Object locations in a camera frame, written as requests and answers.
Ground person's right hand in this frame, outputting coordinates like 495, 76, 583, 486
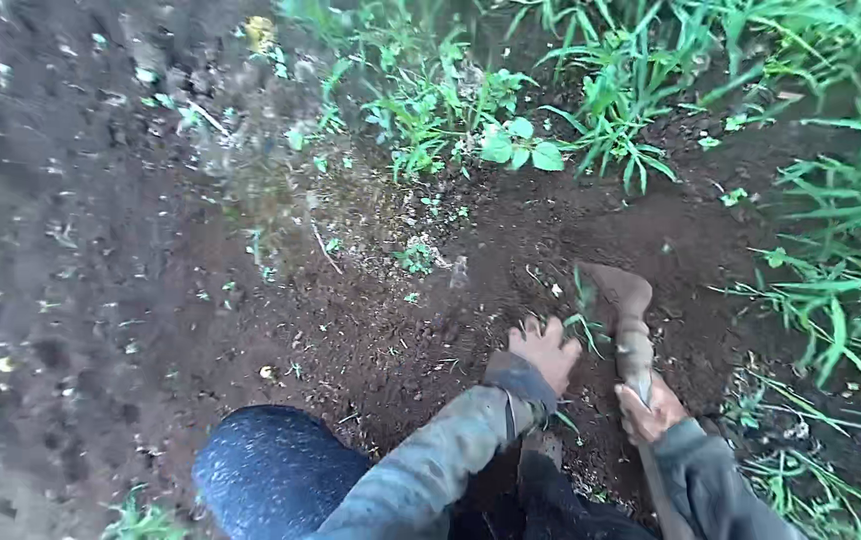
615, 371, 691, 445

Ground person's left hand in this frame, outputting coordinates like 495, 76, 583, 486
507, 315, 583, 397

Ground hoe with wooden handle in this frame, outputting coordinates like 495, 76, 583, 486
576, 261, 697, 540

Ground person's left forearm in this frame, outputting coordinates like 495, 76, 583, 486
303, 351, 559, 540

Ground person's right forearm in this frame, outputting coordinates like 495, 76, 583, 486
651, 417, 810, 540

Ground thin grass sprig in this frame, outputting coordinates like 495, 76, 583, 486
564, 312, 611, 360

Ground small leafy green weed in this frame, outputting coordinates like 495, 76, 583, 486
393, 242, 436, 276

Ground broad-leaved green seedling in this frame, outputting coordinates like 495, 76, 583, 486
480, 116, 566, 173

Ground patch of sparse grass stalks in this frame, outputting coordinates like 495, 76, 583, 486
723, 367, 861, 540

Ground thin brown twig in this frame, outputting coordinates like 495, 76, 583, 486
311, 220, 344, 276

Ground patch of green grass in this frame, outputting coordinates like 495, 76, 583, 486
280, 0, 536, 185

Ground person's legs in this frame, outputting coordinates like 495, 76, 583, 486
192, 405, 658, 540

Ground patch of long-bladed grass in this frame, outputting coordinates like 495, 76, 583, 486
505, 0, 861, 391

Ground pale short stick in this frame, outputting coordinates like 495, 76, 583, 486
187, 99, 231, 138

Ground yellow leaf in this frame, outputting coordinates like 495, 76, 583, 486
244, 16, 277, 54

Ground tuft of pale green grass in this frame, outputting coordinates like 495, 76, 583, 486
102, 484, 191, 540

